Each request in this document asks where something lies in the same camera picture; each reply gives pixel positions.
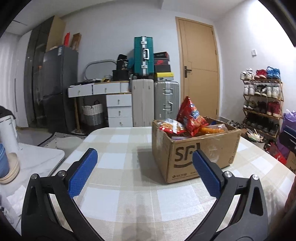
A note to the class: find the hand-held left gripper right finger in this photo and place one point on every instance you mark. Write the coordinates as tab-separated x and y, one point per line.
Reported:
205	171

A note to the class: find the white trash bin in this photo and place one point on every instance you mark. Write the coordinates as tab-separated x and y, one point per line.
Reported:
256	142

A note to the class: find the woven laundry basket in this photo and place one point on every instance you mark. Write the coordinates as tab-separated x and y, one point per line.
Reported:
92	114

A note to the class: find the beige suitcase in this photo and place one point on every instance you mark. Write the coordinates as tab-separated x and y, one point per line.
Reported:
142	102

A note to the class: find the purple bag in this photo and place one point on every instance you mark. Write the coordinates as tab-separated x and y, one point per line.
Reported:
289	117

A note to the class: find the blue bowl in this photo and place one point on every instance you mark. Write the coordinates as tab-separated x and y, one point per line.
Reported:
3	160

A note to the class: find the black shoe box white label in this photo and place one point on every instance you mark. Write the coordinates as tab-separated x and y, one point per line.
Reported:
161	55

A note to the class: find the wooden door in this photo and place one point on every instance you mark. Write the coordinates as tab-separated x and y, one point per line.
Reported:
201	81

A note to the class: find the white drawer desk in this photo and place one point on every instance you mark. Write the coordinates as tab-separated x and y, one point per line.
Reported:
118	99

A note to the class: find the black box with print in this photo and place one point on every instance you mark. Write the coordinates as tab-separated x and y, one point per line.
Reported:
122	63

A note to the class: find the dark cloth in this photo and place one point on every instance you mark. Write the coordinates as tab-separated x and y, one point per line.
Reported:
4	111

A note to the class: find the person's right hand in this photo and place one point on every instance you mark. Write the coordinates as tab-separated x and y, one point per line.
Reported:
291	201

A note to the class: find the beige bowl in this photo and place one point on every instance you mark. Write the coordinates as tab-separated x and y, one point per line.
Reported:
12	170

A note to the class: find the silver suitcase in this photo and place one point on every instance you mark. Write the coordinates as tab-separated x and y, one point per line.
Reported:
166	99

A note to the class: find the white marble side table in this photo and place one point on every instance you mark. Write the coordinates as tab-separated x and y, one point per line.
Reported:
37	160

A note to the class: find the oval silver frame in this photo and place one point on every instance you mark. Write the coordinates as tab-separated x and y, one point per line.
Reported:
89	64

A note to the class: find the dark glass cabinet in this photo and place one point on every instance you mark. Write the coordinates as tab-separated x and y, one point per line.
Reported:
34	69

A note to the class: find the flat cardboard carton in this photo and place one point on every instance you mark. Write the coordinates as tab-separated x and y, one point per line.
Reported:
76	41

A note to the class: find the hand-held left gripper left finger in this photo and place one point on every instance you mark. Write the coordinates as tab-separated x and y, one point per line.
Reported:
84	169

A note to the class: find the teal suitcase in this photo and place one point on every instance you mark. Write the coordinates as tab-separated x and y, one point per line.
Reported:
143	55

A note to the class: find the brown cardboard box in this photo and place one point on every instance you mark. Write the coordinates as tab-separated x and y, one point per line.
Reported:
196	157

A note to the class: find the white kettle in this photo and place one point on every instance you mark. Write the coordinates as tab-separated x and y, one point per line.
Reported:
8	134

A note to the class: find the red and black shoe box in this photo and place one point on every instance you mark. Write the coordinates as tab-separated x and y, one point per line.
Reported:
161	62

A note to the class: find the plain black shoe box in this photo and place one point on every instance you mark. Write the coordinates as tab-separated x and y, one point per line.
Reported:
162	68

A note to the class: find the wooden shoe rack with shoes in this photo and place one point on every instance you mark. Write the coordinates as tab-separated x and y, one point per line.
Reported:
272	107

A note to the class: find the cluster of sneakers and sandals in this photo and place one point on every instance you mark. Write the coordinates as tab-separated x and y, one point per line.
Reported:
235	124

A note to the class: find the red chip bag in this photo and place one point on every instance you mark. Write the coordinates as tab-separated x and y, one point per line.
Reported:
189	118

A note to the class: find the large cardboard carton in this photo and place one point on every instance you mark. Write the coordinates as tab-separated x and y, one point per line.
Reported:
291	162

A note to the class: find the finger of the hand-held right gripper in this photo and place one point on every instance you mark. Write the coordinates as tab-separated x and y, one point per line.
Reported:
286	144
289	133

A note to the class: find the red paper bag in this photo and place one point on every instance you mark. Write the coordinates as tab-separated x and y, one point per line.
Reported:
276	155

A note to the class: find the grey fridge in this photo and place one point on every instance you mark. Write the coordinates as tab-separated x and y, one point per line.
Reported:
60	92

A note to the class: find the black bag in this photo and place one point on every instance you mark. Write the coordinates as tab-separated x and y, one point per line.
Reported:
120	74

